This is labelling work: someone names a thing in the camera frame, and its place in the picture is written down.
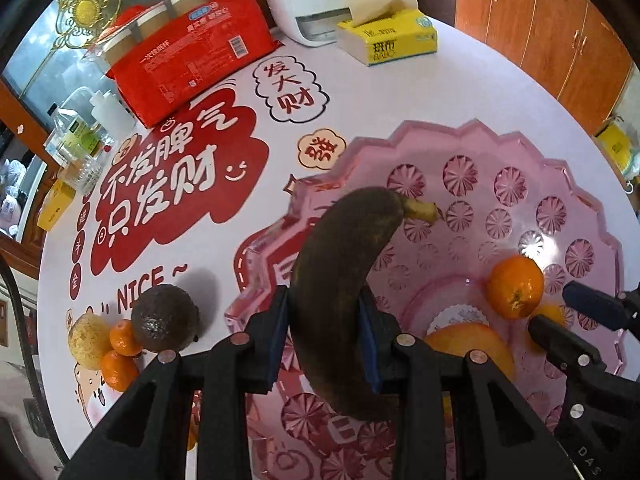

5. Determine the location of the yellow cardboard box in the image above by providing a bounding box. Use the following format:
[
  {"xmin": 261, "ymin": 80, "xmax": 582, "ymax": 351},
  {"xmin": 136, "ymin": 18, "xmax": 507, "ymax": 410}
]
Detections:
[{"xmin": 36, "ymin": 180, "xmax": 76, "ymax": 232}]

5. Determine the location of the dark green avocado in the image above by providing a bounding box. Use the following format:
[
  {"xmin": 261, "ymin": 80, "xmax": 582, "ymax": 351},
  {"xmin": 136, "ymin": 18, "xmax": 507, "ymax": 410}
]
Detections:
[{"xmin": 131, "ymin": 284, "xmax": 201, "ymax": 353}]

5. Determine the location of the pink plastic fruit plate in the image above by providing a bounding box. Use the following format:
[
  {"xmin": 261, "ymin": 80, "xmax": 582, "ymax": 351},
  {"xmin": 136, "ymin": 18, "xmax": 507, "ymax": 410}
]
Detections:
[{"xmin": 224, "ymin": 119, "xmax": 633, "ymax": 480}]

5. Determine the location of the dark brown overripe banana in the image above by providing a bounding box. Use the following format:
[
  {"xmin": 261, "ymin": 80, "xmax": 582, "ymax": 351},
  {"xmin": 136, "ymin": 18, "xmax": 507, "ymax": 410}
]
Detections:
[{"xmin": 290, "ymin": 186, "xmax": 443, "ymax": 423}]

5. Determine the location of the brown wooden cabinet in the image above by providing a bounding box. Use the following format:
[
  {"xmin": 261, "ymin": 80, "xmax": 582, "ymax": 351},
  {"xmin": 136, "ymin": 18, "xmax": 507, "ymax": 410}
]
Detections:
[{"xmin": 452, "ymin": 0, "xmax": 636, "ymax": 136}]

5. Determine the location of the printed table mat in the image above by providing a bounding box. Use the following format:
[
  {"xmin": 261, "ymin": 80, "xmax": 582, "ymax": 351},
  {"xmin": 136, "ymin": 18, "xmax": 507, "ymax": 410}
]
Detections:
[{"xmin": 37, "ymin": 0, "xmax": 640, "ymax": 480}]

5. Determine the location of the large yellow orange citrus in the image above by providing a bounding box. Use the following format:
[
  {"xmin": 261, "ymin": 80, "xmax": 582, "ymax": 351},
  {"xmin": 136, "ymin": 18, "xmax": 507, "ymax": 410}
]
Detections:
[{"xmin": 425, "ymin": 322, "xmax": 517, "ymax": 411}]

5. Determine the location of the clear glass jar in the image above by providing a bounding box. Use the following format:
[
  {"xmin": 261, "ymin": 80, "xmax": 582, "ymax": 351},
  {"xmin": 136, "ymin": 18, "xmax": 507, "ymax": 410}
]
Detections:
[{"xmin": 57, "ymin": 152, "xmax": 103, "ymax": 195}]

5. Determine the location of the yellow tissue pack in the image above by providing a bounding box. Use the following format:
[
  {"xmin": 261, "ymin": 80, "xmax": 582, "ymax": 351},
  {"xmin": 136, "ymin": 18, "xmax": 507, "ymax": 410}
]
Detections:
[{"xmin": 336, "ymin": 0, "xmax": 438, "ymax": 67}]

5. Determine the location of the white squeeze bottle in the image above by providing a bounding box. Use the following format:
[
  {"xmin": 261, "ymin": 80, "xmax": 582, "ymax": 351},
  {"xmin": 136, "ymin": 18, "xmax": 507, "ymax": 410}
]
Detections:
[{"xmin": 89, "ymin": 89, "xmax": 135, "ymax": 141}]

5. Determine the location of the yellow speckled pear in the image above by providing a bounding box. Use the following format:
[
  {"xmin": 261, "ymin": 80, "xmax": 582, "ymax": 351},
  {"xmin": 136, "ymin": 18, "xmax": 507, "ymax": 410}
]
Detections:
[{"xmin": 68, "ymin": 312, "xmax": 113, "ymax": 370}]

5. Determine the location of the white countertop appliance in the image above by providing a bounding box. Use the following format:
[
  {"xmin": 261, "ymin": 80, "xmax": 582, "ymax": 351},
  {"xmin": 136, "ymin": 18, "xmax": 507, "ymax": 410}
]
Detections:
[{"xmin": 252, "ymin": 0, "xmax": 426, "ymax": 47}]

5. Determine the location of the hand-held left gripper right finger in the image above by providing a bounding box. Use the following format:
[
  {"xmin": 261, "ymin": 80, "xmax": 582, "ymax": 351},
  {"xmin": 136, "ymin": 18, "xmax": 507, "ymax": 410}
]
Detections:
[{"xmin": 357, "ymin": 290, "xmax": 576, "ymax": 480}]

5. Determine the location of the small orange tangerine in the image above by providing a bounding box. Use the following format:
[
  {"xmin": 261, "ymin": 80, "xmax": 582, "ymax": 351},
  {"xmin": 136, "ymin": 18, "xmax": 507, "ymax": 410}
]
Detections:
[
  {"xmin": 100, "ymin": 349, "xmax": 140, "ymax": 392},
  {"xmin": 109, "ymin": 320, "xmax": 143, "ymax": 357},
  {"xmin": 487, "ymin": 255, "xmax": 546, "ymax": 320}
]

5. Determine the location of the brown wooden sideboard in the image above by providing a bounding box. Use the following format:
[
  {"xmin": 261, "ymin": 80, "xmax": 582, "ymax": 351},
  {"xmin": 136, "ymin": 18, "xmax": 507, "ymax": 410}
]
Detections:
[{"xmin": 0, "ymin": 75, "xmax": 56, "ymax": 281}]

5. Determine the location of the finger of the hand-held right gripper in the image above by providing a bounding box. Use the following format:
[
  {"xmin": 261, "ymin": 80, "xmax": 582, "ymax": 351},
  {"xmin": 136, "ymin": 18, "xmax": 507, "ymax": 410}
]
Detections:
[
  {"xmin": 527, "ymin": 314, "xmax": 608, "ymax": 377},
  {"xmin": 562, "ymin": 281, "xmax": 640, "ymax": 333}
]

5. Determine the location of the gold metal ornament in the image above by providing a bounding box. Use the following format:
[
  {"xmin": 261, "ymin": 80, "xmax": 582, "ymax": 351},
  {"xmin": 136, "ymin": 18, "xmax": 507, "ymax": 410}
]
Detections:
[{"xmin": 55, "ymin": 0, "xmax": 166, "ymax": 51}]

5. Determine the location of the red paper cup pack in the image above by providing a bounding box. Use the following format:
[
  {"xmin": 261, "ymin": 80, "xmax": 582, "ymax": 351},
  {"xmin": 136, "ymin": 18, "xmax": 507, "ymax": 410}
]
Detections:
[{"xmin": 95, "ymin": 0, "xmax": 281, "ymax": 128}]

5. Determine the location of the yellow plastic bag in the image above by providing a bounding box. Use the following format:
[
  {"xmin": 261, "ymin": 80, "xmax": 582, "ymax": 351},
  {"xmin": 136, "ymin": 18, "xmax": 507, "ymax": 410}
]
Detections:
[{"xmin": 595, "ymin": 117, "xmax": 636, "ymax": 176}]

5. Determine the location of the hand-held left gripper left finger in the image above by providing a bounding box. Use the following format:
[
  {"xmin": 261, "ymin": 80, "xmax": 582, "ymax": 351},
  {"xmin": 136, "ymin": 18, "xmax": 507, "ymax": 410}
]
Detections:
[{"xmin": 60, "ymin": 285, "xmax": 292, "ymax": 480}]

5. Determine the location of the clear bottle with green label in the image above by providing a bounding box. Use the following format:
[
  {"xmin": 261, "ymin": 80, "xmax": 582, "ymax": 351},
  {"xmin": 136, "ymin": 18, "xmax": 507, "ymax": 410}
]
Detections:
[{"xmin": 44, "ymin": 105, "xmax": 108, "ymax": 166}]

